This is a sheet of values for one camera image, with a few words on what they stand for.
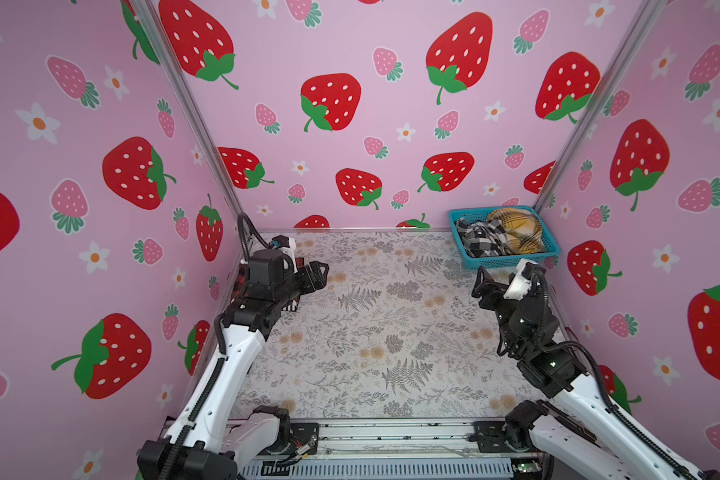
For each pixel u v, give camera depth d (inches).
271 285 22.1
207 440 15.1
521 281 23.3
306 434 29.7
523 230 42.3
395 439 29.6
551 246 41.2
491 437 28.8
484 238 41.8
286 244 26.3
